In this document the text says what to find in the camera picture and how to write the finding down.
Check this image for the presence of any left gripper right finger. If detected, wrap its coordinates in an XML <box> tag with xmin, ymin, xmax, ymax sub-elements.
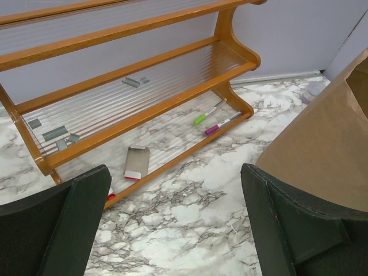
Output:
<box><xmin>241</xmin><ymin>163</ymin><xmax>367</xmax><ymax>275</ymax></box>

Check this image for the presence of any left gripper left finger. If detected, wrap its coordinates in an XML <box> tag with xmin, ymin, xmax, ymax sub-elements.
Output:
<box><xmin>1</xmin><ymin>165</ymin><xmax>112</xmax><ymax>275</ymax></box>

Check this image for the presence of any brown paper bag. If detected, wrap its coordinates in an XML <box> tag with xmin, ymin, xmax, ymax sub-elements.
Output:
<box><xmin>256</xmin><ymin>50</ymin><xmax>367</xmax><ymax>212</ymax></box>

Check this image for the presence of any red white staple box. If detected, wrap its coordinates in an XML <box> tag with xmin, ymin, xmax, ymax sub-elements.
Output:
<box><xmin>107</xmin><ymin>187</ymin><xmax>116</xmax><ymax>201</ymax></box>

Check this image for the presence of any staple strips lower shelf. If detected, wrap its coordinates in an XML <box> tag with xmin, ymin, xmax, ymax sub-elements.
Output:
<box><xmin>27</xmin><ymin>118</ymin><xmax>80</xmax><ymax>151</ymax></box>

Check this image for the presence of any purple capped marker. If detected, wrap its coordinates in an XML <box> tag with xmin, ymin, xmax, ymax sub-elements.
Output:
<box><xmin>204</xmin><ymin>112</ymin><xmax>242</xmax><ymax>136</ymax></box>

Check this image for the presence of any small clear plastic jar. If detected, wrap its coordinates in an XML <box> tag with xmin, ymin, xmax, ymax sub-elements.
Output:
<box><xmin>301</xmin><ymin>81</ymin><xmax>326</xmax><ymax>105</ymax></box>

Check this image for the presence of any green capped marker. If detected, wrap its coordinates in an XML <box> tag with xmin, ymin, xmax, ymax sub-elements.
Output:
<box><xmin>193</xmin><ymin>98</ymin><xmax>227</xmax><ymax>126</ymax></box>

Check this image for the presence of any wooden three-tier rack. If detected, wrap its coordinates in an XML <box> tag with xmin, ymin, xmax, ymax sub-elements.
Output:
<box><xmin>1</xmin><ymin>1</ymin><xmax>260</xmax><ymax>206</ymax></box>

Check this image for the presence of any staple strip upper shelf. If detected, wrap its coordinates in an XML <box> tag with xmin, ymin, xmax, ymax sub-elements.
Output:
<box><xmin>122</xmin><ymin>77</ymin><xmax>150</xmax><ymax>88</ymax></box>

